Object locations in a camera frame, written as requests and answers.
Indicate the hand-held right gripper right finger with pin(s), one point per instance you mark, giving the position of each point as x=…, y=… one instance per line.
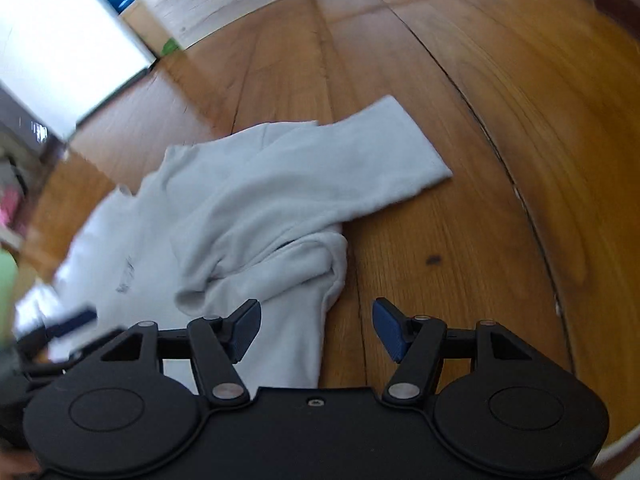
x=390, y=331

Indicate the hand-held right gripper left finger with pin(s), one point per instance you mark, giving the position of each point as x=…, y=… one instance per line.
x=245, y=331

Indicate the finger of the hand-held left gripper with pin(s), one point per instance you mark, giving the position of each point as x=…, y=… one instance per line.
x=75, y=321

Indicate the white sweatshirt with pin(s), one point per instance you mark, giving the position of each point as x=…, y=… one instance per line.
x=250, y=200

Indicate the light green object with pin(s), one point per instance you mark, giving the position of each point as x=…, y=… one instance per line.
x=7, y=295

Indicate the cluttered shelf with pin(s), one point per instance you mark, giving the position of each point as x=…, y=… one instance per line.
x=17, y=190

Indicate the bright white door panel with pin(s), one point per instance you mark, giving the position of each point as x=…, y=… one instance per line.
x=60, y=45

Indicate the cardboard box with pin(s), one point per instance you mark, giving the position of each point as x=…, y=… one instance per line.
x=145, y=22

